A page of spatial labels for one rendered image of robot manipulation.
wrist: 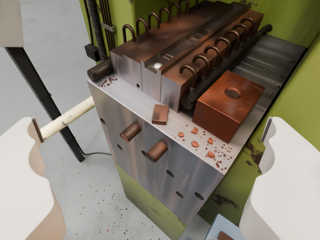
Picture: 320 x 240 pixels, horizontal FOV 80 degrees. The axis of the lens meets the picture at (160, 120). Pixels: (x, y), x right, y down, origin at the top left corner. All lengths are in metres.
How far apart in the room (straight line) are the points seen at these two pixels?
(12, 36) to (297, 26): 0.81
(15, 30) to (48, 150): 1.06
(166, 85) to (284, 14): 0.49
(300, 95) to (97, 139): 1.32
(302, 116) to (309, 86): 0.07
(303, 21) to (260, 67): 0.21
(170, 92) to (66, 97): 1.57
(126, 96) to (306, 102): 0.36
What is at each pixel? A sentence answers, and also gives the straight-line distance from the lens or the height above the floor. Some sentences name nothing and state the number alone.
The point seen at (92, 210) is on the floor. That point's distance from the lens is 1.31.
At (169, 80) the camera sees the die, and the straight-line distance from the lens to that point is 0.37.
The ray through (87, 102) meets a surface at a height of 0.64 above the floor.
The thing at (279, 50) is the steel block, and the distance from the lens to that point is 0.72.
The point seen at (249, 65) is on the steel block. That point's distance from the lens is 0.61.
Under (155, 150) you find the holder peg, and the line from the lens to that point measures 0.39.
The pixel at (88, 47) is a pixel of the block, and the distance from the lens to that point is 0.82.
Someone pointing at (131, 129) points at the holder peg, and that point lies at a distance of 0.43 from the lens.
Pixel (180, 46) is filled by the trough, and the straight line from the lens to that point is 0.48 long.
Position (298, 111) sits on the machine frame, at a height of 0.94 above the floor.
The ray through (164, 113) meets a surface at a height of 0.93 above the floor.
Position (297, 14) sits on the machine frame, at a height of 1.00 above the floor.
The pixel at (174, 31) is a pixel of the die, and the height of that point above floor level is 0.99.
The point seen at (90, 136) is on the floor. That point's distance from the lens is 1.55.
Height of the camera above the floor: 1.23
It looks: 51 degrees down
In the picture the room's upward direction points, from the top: 3 degrees clockwise
